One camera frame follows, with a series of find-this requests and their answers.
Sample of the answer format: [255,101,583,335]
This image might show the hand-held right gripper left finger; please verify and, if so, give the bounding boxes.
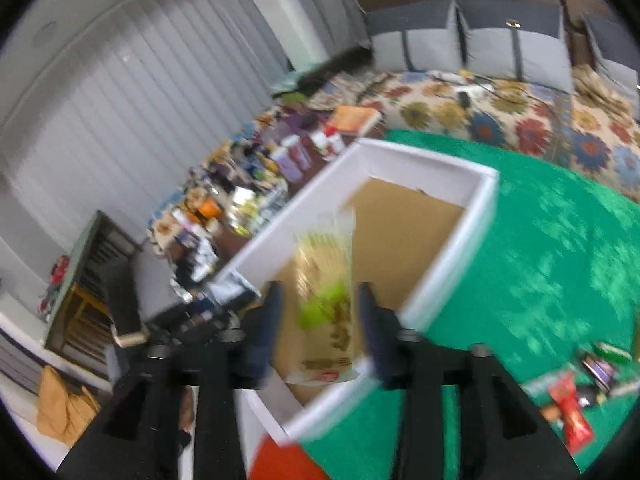
[55,280,286,480]

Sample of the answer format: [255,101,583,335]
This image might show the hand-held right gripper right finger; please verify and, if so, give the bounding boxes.
[356,281,583,480]

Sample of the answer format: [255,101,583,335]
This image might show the beige green snack packet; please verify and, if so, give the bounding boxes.
[292,210,364,386]

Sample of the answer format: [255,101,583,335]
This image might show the white cardboard box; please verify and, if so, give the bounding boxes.
[212,137,501,448]

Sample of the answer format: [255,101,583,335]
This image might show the red flat object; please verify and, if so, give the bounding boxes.
[247,435,331,480]

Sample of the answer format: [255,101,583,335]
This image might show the black chair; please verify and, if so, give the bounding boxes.
[104,250,188,348]

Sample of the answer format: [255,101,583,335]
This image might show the clutter of bottles and packets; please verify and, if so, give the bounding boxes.
[147,110,351,286]

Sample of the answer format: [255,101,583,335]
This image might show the wooden rack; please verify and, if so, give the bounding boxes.
[44,210,146,378]

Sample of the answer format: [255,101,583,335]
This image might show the red snack packet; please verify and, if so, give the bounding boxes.
[547,372,596,453]

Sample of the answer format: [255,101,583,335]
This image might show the tan cloth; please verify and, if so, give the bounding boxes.
[36,365,102,448]

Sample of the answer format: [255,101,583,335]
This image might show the orange book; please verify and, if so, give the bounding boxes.
[329,105,384,137]

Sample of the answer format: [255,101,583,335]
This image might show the dark blue snack packet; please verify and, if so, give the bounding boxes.
[580,352,617,391]

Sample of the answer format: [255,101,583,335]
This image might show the grey curtain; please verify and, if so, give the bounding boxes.
[0,0,371,271]

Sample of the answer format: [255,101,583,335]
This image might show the grey pillow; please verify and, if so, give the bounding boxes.
[582,12,640,121]
[457,0,573,93]
[367,0,463,73]

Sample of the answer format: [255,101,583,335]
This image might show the beige patterned cloth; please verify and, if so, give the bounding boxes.
[572,64,636,117]

